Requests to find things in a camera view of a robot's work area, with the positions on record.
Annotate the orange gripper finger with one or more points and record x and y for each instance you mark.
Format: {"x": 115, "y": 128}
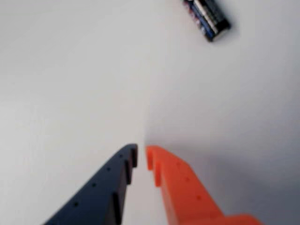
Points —
{"x": 185, "y": 197}

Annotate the black cylindrical battery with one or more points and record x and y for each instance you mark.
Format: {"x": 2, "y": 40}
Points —
{"x": 208, "y": 18}

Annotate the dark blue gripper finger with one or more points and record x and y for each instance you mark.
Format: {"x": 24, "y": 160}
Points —
{"x": 98, "y": 197}

